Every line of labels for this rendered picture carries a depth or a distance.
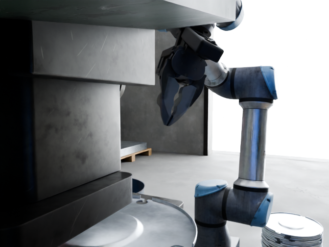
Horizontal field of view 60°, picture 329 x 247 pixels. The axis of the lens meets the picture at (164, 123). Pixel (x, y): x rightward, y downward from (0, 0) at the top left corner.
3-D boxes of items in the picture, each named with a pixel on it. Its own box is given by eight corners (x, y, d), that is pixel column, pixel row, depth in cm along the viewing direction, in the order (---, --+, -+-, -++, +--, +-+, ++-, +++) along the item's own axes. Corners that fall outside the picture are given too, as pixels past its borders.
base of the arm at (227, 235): (197, 230, 114) (197, 206, 114) (235, 238, 108) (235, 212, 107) (183, 248, 101) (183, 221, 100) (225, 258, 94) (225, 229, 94)
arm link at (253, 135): (230, 217, 105) (240, 71, 108) (273, 225, 98) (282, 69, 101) (220, 224, 95) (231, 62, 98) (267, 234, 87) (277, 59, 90)
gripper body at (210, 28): (183, 88, 63) (199, 37, 64) (202, 86, 55) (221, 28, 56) (152, 76, 60) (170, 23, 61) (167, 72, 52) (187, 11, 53)
